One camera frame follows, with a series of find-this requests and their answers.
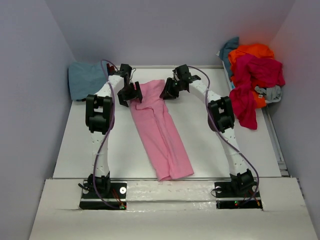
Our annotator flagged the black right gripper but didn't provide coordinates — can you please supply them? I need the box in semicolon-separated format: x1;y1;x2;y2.
159;77;183;100

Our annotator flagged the pink t shirt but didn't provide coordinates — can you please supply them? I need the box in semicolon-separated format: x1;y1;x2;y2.
129;79;194;181

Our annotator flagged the folded dark red t shirt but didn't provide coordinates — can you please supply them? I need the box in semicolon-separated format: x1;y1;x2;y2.
106;63;116;76

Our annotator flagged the folded light blue t shirt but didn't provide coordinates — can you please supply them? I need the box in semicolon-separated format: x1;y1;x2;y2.
68;62;106;101

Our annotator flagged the teal t shirt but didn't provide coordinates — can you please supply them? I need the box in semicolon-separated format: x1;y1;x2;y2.
219;36;240;68

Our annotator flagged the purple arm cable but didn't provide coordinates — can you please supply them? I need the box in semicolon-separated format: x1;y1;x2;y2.
187;65;260;208
91;59;126;210

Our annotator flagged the grey t shirt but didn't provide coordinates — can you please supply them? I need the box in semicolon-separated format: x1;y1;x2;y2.
254;85;282;104

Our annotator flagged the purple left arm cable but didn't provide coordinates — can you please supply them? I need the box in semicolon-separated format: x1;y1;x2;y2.
91;59;126;210

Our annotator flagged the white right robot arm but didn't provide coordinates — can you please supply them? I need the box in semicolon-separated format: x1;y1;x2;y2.
160;64;259;203

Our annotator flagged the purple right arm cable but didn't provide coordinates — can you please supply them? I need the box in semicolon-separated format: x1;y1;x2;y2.
187;65;260;208

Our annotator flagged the clear plastic bin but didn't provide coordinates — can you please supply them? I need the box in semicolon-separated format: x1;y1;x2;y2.
216;49;235;90

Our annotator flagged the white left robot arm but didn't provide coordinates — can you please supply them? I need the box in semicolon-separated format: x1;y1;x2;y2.
83;60;143;199

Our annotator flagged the magenta t shirt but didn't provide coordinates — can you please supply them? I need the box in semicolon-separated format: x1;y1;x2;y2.
229;54;286;130

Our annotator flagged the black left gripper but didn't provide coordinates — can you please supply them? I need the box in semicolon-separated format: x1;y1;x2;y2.
117;81;143;107

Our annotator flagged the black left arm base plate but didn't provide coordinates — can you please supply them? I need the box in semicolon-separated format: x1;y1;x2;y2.
79;181;127;211

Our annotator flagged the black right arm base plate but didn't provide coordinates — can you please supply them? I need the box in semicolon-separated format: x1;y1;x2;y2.
210;181;263;210

